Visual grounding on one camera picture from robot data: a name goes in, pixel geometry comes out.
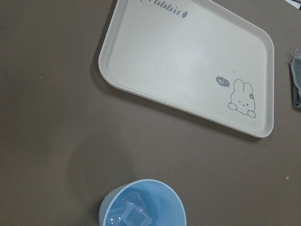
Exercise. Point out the light blue cup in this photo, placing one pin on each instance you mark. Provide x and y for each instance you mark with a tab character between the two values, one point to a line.
163	204

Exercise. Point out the clear ice cube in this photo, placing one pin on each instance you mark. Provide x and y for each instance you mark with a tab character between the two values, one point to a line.
129	209

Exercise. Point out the cream rabbit tray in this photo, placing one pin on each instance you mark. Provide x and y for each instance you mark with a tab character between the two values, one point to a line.
194	56

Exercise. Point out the grey folded cloth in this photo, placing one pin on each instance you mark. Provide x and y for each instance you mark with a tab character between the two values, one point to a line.
295	67

